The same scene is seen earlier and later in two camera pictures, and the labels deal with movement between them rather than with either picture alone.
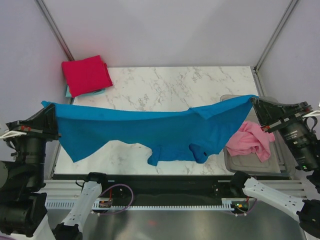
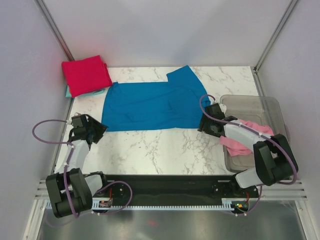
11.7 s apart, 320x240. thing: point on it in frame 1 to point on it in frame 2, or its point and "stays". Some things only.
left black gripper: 42,123 to 100,128
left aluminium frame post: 53,27 stays
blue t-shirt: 205,131 to 176,103
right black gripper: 271,115 to 205,120
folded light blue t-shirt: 68,93 stays
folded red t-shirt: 86,75 stays
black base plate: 166,187 stays
